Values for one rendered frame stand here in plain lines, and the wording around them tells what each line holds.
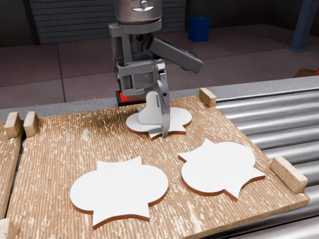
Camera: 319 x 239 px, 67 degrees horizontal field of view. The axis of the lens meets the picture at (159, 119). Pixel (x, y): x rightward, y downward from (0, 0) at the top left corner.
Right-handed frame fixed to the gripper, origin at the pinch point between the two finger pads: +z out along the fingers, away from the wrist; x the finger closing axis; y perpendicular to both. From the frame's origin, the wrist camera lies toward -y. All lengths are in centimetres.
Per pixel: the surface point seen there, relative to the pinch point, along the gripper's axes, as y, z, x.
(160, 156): 3.2, 0.5, 10.4
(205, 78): -125, 103, -220
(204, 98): -13.0, 0.4, -4.9
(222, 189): -2.8, 0.1, 21.0
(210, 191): -1.0, -0.2, 20.9
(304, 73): -233, 98, -172
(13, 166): 27.4, -0.6, 4.8
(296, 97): -39.6, 5.4, -3.5
